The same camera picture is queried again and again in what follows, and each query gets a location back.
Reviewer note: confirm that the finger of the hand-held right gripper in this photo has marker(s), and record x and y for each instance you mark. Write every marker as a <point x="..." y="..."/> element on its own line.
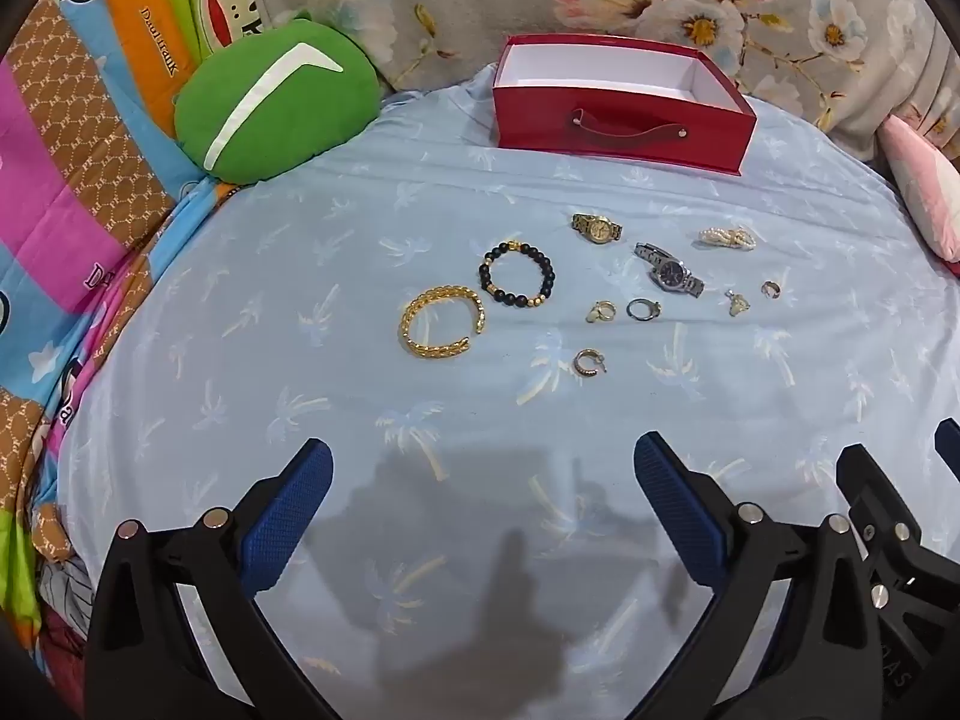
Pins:
<point x="949" y="446"/>
<point x="874" y="487"/>

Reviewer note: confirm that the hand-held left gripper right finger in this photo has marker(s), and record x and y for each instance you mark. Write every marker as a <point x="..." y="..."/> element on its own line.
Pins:
<point x="679" y="510"/>

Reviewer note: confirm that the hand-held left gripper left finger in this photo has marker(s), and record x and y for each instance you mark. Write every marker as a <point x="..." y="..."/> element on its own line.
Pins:
<point x="289" y="510"/>

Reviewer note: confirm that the gold hoop earring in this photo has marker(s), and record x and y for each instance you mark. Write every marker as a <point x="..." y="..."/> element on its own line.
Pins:
<point x="588" y="362"/>

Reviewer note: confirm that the pendant with pale stone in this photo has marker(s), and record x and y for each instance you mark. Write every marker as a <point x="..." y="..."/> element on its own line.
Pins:
<point x="738" y="304"/>

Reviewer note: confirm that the silver wristwatch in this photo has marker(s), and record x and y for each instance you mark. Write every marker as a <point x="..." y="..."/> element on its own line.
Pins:
<point x="671" y="274"/>

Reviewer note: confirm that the pearl cluster brooch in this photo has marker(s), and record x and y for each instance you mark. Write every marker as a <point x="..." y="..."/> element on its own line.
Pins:
<point x="726" y="238"/>

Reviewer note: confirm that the gold wristwatch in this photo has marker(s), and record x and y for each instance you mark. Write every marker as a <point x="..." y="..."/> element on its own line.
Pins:
<point x="596" y="228"/>

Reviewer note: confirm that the blue palm print bed sheet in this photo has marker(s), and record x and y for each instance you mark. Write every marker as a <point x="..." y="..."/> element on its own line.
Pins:
<point x="300" y="277"/>

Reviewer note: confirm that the pink pillow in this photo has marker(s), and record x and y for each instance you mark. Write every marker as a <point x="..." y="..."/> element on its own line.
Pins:
<point x="926" y="172"/>

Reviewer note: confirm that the colourful cartoon printed blanket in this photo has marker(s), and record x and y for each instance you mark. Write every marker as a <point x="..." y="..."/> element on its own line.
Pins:
<point x="82" y="165"/>

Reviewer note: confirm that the green plush pillow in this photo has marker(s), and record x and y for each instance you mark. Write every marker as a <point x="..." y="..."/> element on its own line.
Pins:
<point x="285" y="90"/>

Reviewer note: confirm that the grey floral blanket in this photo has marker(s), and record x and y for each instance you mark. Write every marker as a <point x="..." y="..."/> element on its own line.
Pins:
<point x="420" y="7"/>

